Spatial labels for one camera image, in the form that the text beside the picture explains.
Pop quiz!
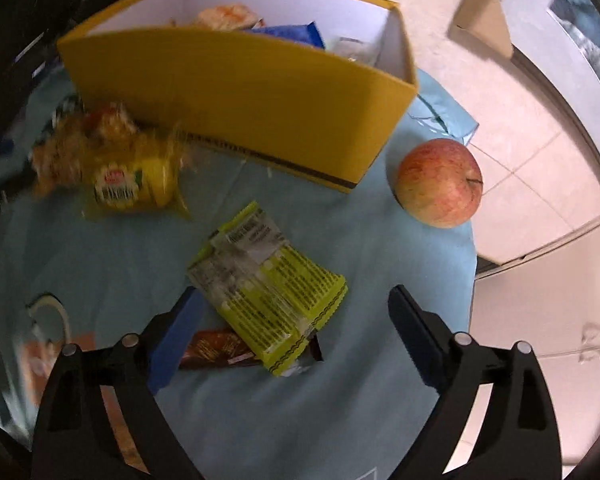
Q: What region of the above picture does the orange crinkly snack packet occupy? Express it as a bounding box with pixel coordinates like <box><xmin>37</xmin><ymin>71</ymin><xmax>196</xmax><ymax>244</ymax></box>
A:
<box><xmin>32</xmin><ymin>102</ymin><xmax>141</xmax><ymax>196</ymax></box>

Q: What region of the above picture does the lime green snack packet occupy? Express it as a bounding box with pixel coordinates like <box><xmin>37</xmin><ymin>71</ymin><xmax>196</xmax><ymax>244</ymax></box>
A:
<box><xmin>186</xmin><ymin>201</ymin><xmax>349</xmax><ymax>378</ymax></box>

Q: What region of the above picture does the blue snack packet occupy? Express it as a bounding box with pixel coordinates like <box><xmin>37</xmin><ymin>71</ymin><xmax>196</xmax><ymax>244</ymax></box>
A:
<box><xmin>240</xmin><ymin>21</ymin><xmax>326</xmax><ymax>50</ymax></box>

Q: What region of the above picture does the orange white snack packet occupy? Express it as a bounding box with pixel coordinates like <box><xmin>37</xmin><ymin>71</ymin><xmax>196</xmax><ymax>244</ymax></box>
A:
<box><xmin>192</xmin><ymin>4</ymin><xmax>261</xmax><ymax>31</ymax></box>

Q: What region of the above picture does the brown cardboard piece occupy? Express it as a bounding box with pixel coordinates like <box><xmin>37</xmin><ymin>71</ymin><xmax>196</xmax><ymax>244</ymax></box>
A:
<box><xmin>450</xmin><ymin>0</ymin><xmax>513</xmax><ymax>58</ymax></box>

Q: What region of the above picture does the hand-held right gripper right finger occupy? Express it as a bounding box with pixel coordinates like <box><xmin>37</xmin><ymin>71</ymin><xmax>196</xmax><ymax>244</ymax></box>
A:
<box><xmin>387</xmin><ymin>284</ymin><xmax>563</xmax><ymax>480</ymax></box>

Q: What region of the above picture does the yellow cardboard box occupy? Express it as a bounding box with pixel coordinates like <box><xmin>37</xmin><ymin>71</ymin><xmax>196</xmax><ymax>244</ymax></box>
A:
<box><xmin>56</xmin><ymin>0</ymin><xmax>420</xmax><ymax>195</ymax></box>

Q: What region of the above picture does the brown chocolate bar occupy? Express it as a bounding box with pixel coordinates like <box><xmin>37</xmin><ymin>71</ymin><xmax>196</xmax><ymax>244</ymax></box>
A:
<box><xmin>179</xmin><ymin>329</ymin><xmax>325</xmax><ymax>370</ymax></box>

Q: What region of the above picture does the light blue tablecloth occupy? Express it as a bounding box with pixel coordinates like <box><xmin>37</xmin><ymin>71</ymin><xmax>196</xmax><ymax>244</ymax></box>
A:
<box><xmin>0</xmin><ymin>67</ymin><xmax>481</xmax><ymax>480</ymax></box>

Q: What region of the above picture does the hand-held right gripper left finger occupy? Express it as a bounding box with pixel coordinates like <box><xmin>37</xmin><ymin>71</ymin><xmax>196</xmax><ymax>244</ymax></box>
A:
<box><xmin>31</xmin><ymin>287</ymin><xmax>208</xmax><ymax>480</ymax></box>

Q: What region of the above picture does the red yellow apple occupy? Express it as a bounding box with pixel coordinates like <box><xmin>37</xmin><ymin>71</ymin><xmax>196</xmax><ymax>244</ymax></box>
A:
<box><xmin>396</xmin><ymin>139</ymin><xmax>483</xmax><ymax>229</ymax></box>

